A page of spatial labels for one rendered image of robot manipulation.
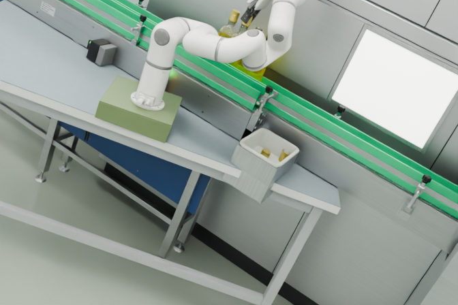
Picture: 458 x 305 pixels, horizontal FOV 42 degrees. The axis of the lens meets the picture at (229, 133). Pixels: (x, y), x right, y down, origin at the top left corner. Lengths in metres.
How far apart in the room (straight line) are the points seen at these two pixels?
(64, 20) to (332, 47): 1.14
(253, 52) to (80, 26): 0.93
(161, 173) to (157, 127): 0.53
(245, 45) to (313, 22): 0.53
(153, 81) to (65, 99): 0.32
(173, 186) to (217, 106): 0.44
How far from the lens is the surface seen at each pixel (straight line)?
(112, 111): 2.09
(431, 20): 2.33
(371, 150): 2.26
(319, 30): 2.40
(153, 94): 2.10
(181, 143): 2.14
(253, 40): 1.94
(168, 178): 2.55
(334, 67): 2.40
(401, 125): 2.38
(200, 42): 1.99
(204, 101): 2.34
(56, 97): 2.17
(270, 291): 2.49
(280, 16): 2.03
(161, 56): 2.05
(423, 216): 2.28
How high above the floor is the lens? 1.75
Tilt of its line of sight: 25 degrees down
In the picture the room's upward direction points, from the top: 23 degrees clockwise
